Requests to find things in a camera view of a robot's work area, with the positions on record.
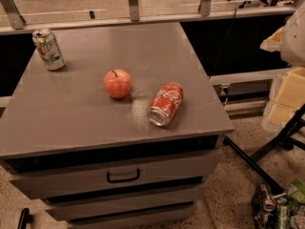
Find red apple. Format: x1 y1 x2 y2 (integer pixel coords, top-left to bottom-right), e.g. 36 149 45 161
103 69 132 99

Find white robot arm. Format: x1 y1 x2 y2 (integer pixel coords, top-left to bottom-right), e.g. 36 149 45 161
280 2 305 67

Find red coca-cola can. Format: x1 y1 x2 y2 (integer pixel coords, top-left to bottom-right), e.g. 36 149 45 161
147 82 184 127

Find white green 7up can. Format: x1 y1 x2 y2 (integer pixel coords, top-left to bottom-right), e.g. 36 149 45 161
32 30 66 71

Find grey drawer cabinet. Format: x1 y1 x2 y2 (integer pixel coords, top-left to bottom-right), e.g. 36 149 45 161
0 22 235 229

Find middle grey drawer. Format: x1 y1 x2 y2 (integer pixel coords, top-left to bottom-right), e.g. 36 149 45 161
47 183 204 220

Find grey drawer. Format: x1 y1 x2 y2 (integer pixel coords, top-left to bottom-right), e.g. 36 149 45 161
68 202 195 229
10 149 222 199
47 183 204 220

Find bottom grey drawer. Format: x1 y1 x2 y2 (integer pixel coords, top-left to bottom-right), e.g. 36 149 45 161
68 202 195 229

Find top grey drawer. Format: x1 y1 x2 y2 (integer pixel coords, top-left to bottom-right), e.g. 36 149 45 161
10 149 222 199

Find yellow foam blocks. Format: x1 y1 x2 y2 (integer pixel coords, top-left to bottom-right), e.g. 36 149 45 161
267 68 305 126

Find black stand legs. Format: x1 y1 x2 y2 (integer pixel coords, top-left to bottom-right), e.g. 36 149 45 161
223 104 305 194

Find pile of crushed cans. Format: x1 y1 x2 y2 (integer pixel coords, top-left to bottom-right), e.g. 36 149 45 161
251 179 305 229

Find metal window railing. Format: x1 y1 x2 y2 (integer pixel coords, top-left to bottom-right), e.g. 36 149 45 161
0 0 304 34

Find black object bottom left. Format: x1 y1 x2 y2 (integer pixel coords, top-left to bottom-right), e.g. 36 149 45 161
17 208 32 229

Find black drawer handle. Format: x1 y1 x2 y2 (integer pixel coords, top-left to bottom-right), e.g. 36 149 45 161
106 168 141 184

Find black hanging cable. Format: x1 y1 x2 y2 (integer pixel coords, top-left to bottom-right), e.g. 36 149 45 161
208 7 238 78

